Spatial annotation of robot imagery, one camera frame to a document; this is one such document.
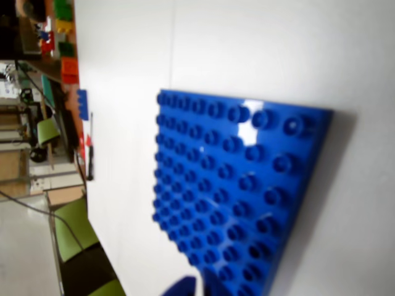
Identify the green office chair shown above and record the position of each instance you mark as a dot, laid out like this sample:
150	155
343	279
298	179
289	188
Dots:
71	225

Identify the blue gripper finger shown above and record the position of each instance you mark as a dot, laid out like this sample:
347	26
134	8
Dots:
183	288

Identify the blue toy block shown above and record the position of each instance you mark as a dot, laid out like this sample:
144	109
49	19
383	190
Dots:
82	103

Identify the green toy block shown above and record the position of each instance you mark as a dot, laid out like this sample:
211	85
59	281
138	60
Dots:
67	49
64	8

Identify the black red screwdriver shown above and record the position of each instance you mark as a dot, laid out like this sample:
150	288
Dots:
90	163

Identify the small green chair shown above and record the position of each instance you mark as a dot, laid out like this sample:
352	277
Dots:
47	131

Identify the red toy block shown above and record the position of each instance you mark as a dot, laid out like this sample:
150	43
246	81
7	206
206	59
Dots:
47	46

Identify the blue 8x8 base plate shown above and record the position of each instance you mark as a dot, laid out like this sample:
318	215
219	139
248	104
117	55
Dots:
234	185

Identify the yellow toy block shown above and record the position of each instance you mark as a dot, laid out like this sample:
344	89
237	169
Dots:
64	27

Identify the orange toy block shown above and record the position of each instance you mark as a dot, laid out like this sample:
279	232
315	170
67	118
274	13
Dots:
69	69

